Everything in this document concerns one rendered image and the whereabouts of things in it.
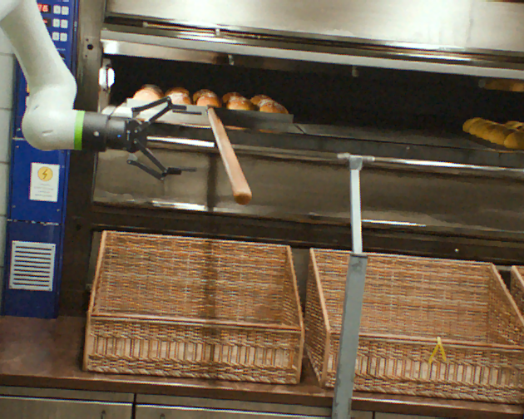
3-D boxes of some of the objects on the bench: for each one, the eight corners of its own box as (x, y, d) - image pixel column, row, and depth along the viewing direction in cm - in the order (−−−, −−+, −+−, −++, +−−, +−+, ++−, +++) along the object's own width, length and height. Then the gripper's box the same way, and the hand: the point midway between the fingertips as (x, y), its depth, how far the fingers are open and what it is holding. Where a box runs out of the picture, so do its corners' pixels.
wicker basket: (297, 336, 327) (306, 245, 322) (482, 351, 332) (494, 261, 327) (318, 390, 279) (329, 283, 274) (537, 407, 284) (551, 303, 280)
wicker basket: (93, 321, 322) (101, 229, 317) (283, 333, 327) (292, 244, 323) (79, 372, 274) (88, 264, 270) (302, 387, 279) (313, 282, 275)
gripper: (112, 79, 260) (203, 88, 262) (106, 183, 264) (194, 190, 266) (111, 81, 253) (204, 90, 255) (103, 187, 257) (195, 195, 259)
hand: (194, 141), depth 261 cm, fingers open, 13 cm apart
